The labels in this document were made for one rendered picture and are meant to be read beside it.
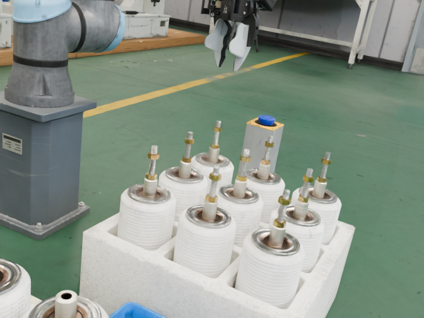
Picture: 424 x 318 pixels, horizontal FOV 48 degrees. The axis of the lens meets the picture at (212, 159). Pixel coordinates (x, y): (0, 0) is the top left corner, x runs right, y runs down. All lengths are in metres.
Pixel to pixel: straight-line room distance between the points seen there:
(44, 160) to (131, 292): 0.42
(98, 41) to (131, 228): 0.52
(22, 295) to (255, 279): 0.33
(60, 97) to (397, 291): 0.89
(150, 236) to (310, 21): 5.15
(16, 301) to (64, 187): 0.62
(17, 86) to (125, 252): 0.48
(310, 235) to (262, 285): 0.14
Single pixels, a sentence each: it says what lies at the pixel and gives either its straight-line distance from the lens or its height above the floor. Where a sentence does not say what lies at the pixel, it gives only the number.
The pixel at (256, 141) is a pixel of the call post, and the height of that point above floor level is 0.28.
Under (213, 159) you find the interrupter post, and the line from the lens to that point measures 1.02.
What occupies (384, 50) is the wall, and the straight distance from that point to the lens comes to 5.71.
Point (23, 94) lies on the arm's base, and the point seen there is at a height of 0.33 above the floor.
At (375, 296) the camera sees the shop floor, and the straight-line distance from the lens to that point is 1.19.
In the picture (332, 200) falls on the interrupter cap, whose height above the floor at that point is 0.25.
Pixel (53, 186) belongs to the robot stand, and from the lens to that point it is 1.16.
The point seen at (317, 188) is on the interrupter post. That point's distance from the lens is 0.94.
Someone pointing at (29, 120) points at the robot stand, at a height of 0.28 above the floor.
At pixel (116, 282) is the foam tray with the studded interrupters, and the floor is 0.11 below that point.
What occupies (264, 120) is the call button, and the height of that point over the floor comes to 0.32.
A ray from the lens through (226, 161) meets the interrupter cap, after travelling 1.03.
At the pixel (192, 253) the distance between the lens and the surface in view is 0.77.
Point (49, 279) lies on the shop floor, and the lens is 1.05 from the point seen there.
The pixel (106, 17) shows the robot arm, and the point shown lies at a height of 0.49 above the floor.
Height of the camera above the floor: 0.61
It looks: 20 degrees down
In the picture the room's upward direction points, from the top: 9 degrees clockwise
